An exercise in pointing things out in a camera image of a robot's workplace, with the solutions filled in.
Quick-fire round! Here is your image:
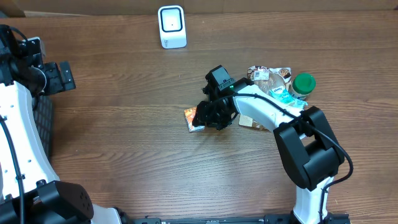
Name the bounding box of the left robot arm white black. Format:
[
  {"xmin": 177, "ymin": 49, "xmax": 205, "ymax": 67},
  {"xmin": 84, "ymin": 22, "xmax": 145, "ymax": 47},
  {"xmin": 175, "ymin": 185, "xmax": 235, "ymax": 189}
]
[{"xmin": 1, "ymin": 24, "xmax": 131, "ymax": 224}]

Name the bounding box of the green lid jar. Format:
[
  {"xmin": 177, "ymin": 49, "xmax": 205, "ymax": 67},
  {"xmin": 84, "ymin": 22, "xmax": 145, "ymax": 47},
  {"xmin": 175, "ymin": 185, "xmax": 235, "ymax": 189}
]
[{"xmin": 289, "ymin": 73, "xmax": 316, "ymax": 100}]

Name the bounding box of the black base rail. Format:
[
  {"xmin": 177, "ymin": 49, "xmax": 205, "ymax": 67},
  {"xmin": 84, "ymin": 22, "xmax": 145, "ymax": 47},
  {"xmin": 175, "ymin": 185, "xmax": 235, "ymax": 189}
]
[{"xmin": 133, "ymin": 213, "xmax": 352, "ymax": 224}]

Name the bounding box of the brown white snack pouch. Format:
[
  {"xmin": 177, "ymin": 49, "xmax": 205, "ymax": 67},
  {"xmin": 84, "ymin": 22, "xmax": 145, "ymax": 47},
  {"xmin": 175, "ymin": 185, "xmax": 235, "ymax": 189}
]
[{"xmin": 238, "ymin": 65, "xmax": 293, "ymax": 131}]

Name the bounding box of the orange tissue pack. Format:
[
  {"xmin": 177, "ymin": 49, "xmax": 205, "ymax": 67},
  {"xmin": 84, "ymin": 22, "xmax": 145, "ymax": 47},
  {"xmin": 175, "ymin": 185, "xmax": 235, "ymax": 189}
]
[{"xmin": 184, "ymin": 107, "xmax": 205, "ymax": 133}]

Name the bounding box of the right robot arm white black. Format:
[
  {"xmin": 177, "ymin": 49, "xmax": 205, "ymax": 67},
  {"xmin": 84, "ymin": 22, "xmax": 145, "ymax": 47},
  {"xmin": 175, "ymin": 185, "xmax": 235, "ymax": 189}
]
[{"xmin": 192, "ymin": 65, "xmax": 350, "ymax": 223}]

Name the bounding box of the teal tissue pack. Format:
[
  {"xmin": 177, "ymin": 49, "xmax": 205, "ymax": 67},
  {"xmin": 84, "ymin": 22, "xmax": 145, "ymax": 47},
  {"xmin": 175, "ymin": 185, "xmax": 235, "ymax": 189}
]
[{"xmin": 269, "ymin": 86, "xmax": 295, "ymax": 106}]

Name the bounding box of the white barcode scanner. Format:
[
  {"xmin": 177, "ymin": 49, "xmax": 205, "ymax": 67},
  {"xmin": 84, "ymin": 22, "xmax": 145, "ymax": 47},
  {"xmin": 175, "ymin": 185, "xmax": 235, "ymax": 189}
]
[{"xmin": 157, "ymin": 5, "xmax": 187, "ymax": 49}]

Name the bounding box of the dark grey plastic basket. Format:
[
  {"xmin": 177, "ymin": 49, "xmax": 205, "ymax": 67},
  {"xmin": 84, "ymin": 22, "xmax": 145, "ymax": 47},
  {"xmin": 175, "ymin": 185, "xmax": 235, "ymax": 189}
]
[{"xmin": 32, "ymin": 95, "xmax": 54, "ymax": 159}]

